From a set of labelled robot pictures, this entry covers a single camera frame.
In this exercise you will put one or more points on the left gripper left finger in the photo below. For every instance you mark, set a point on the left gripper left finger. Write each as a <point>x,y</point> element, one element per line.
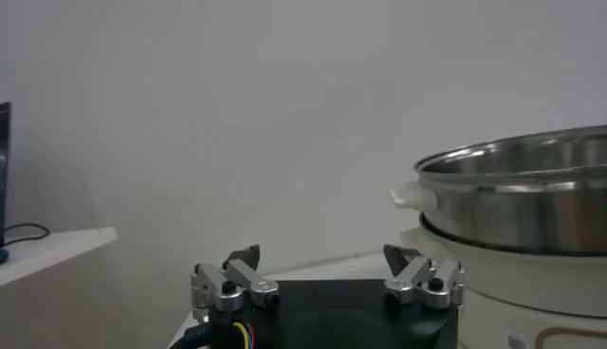
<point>237,275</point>

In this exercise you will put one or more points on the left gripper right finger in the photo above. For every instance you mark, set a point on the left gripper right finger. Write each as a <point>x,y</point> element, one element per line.
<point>417,280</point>

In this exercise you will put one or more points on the perforated steel steamer basket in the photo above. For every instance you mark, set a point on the perforated steel steamer basket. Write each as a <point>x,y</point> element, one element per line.
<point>512,213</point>

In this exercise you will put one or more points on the white electric cooker base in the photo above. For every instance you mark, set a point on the white electric cooker base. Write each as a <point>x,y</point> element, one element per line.
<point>521,289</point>

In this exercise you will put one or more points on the white side table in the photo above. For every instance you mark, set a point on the white side table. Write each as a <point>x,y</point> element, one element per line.
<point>52,251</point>

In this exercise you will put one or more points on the blue computer mouse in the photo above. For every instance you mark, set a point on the blue computer mouse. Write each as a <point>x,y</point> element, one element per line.
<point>3,256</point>

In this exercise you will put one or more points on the black laptop screen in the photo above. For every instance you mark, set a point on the black laptop screen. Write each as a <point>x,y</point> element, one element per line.
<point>4,170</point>

